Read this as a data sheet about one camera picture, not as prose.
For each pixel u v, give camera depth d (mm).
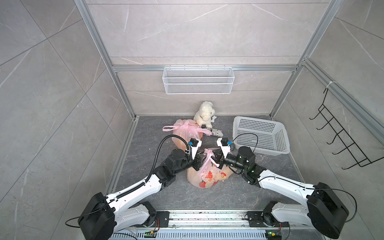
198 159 645
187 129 920
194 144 626
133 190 472
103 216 390
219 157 678
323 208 408
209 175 746
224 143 638
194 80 1009
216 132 1044
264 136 1070
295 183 483
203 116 987
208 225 729
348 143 646
